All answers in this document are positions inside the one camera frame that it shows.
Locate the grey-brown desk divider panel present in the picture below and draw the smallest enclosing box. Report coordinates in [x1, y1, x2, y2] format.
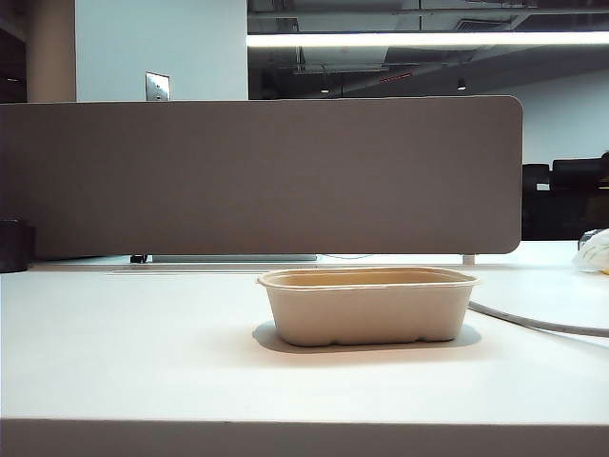
[0, 94, 523, 262]

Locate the black cylindrical container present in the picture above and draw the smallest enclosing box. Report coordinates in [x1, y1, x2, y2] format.
[0, 218, 37, 274]

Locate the beige paper lunch box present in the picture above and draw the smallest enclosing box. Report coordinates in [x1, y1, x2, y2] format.
[256, 266, 481, 348]

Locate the silver divider base rail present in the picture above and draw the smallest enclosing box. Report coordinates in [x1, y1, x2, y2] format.
[147, 253, 318, 264]

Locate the metal wall switch plate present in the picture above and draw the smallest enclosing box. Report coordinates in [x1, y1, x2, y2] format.
[145, 70, 173, 103]

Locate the thick white cable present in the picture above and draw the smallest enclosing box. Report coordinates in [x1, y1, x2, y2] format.
[467, 299, 609, 338]

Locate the white plastic bag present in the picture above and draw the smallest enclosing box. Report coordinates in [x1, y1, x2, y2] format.
[570, 228, 609, 276]

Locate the long ceiling light strip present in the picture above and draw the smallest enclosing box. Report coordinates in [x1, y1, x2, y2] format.
[246, 30, 609, 49]

